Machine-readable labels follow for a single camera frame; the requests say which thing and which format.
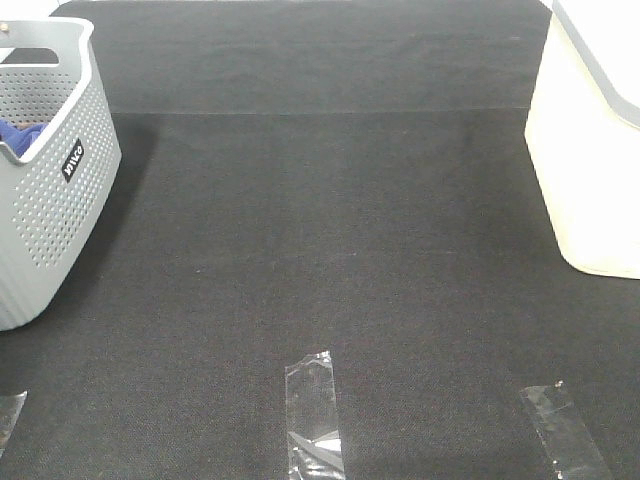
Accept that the black table mat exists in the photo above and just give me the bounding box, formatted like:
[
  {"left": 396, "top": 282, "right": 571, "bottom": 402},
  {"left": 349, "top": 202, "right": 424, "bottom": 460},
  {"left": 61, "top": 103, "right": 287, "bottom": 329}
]
[{"left": 1, "top": 1, "right": 639, "bottom": 479}]

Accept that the middle clear tape strip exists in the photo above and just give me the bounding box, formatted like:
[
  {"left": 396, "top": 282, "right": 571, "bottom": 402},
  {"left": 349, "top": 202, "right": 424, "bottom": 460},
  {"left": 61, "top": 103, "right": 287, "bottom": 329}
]
[{"left": 285, "top": 351, "right": 346, "bottom": 479}]

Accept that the clear tape strip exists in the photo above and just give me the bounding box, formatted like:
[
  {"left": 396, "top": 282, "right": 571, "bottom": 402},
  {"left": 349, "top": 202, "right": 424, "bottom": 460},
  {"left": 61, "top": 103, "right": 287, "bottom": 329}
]
[
  {"left": 519, "top": 380, "right": 613, "bottom": 480},
  {"left": 285, "top": 351, "right": 346, "bottom": 479},
  {"left": 0, "top": 391, "right": 28, "bottom": 456}
]

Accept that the grey perforated laundry basket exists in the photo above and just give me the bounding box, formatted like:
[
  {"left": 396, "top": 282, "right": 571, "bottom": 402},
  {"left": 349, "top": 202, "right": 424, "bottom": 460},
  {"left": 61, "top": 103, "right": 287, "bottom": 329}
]
[{"left": 1, "top": 17, "right": 122, "bottom": 331}]

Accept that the white plastic basket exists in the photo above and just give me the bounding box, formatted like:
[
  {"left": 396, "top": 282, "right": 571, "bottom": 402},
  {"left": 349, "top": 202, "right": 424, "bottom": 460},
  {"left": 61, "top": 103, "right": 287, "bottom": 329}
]
[{"left": 524, "top": 1, "right": 639, "bottom": 279}]

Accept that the blue cloth in basket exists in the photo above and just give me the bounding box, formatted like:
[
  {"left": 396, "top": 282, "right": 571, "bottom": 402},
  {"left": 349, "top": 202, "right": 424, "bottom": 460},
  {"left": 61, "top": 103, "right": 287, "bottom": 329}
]
[{"left": 0, "top": 119, "right": 47, "bottom": 157}]

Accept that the right clear tape strip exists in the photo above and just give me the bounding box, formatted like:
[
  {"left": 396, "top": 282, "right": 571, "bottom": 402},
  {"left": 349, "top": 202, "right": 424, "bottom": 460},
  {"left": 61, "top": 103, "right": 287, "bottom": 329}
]
[{"left": 519, "top": 380, "right": 613, "bottom": 480}]

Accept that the left clear tape strip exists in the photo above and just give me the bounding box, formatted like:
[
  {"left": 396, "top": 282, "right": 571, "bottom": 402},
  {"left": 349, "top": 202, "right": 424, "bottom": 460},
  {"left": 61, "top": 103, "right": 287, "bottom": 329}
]
[{"left": 0, "top": 391, "right": 28, "bottom": 456}]

